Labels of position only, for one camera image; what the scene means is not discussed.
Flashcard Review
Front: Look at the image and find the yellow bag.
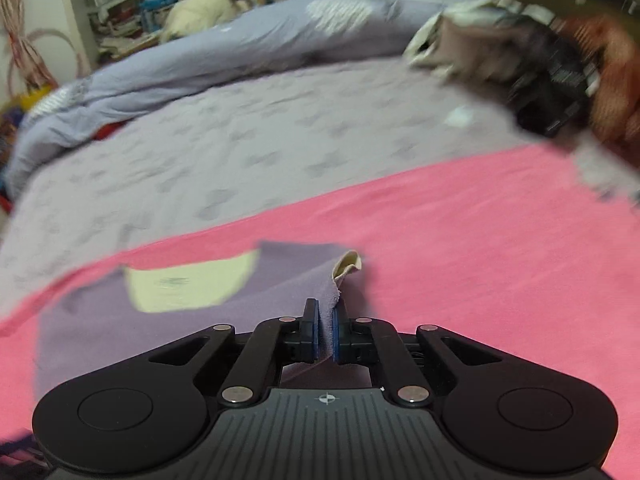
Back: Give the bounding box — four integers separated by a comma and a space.
0, 85, 51, 113

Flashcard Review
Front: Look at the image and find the pink floral curtain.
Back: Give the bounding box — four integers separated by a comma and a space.
0, 0, 56, 91

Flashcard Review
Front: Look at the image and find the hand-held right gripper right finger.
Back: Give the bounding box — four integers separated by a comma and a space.
330, 302, 503, 407

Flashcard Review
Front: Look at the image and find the red cloth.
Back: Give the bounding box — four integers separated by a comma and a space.
94, 122, 127, 142

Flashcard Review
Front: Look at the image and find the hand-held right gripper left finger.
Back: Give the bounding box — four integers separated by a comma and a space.
147, 299, 321, 408

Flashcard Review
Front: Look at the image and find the lavender bed sheet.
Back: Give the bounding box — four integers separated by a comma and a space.
0, 60, 576, 321

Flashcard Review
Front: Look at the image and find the red brown patterned garment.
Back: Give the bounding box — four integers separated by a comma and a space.
565, 15, 640, 161

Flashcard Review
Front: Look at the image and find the cream pillow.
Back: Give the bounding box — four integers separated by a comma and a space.
160, 0, 251, 43

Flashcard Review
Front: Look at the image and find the clear plastic wrapper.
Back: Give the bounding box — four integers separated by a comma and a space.
570, 145, 640, 202

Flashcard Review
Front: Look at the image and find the pink hula hoop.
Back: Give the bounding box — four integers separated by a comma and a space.
7, 30, 93, 96

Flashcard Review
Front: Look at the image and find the purple sweater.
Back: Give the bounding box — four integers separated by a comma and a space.
35, 240, 366, 401

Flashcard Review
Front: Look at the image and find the pink blanket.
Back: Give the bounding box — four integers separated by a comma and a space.
0, 142, 640, 480

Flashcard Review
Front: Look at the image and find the blue-grey printed duvet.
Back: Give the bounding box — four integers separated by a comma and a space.
5, 0, 501, 181

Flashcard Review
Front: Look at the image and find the black garment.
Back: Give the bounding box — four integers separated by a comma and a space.
505, 20, 601, 138

